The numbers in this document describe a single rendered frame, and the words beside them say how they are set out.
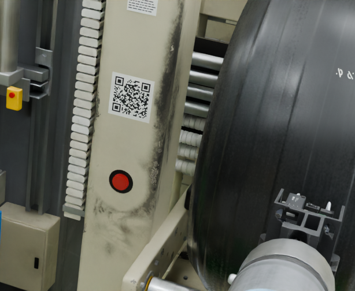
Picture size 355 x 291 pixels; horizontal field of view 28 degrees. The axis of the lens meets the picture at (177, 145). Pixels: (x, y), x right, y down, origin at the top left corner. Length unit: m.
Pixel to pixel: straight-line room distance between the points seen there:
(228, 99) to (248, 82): 0.04
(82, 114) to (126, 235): 0.24
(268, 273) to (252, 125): 0.40
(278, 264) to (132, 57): 0.64
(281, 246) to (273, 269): 0.05
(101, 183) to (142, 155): 0.10
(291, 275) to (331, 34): 0.48
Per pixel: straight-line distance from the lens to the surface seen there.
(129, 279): 1.23
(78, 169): 1.32
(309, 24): 1.03
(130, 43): 1.19
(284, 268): 0.63
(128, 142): 1.25
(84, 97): 1.26
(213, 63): 1.59
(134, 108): 1.22
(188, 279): 1.51
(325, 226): 0.77
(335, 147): 0.97
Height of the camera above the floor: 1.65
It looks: 24 degrees down
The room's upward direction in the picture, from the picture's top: 9 degrees clockwise
